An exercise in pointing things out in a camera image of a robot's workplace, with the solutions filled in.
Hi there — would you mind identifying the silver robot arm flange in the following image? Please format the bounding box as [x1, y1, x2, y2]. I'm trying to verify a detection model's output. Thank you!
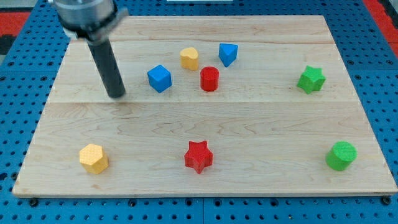
[49, 0, 129, 45]

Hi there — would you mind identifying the red star block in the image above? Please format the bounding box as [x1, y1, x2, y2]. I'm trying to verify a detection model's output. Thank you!
[184, 141, 213, 174]

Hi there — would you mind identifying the green star block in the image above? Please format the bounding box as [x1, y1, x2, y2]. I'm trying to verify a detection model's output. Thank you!
[297, 65, 326, 94]

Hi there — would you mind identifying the wooden board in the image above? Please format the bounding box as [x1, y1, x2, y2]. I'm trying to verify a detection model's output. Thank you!
[12, 16, 397, 198]

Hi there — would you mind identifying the red cylinder block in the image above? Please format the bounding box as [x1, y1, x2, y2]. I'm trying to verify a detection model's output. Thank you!
[200, 67, 220, 91]

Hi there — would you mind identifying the blue cube block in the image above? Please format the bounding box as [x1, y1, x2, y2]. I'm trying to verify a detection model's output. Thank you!
[147, 65, 172, 93]

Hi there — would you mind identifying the yellow heart block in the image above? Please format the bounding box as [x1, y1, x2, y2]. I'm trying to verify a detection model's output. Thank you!
[180, 47, 199, 71]

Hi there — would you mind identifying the blue triangle block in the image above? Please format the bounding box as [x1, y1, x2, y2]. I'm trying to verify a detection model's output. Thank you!
[218, 43, 238, 67]

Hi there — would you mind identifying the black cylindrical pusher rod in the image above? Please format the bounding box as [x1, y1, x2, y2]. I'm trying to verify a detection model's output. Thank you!
[88, 39, 125, 98]

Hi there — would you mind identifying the yellow hexagon block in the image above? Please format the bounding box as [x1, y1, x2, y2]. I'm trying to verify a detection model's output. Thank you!
[79, 144, 109, 174]

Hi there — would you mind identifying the green cylinder block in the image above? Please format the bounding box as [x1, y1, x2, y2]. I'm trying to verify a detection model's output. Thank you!
[325, 141, 358, 171]

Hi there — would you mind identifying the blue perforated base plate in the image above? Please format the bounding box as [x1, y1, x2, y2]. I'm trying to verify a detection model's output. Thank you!
[1, 1, 397, 223]

